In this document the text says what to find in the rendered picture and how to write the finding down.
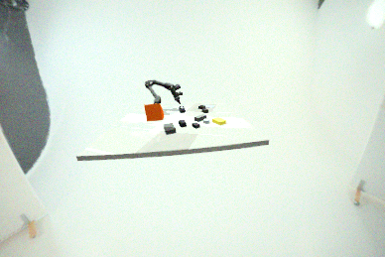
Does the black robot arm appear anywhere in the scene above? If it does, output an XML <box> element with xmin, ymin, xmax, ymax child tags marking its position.
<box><xmin>144</xmin><ymin>80</ymin><xmax>183</xmax><ymax>104</ymax></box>

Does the yellow flat box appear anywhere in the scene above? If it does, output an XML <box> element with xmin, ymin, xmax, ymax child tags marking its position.
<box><xmin>212</xmin><ymin>117</ymin><xmax>226</xmax><ymax>125</ymax></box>

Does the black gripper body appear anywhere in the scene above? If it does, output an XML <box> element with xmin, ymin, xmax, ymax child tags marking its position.
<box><xmin>172</xmin><ymin>91</ymin><xmax>180</xmax><ymax>100</ymax></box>

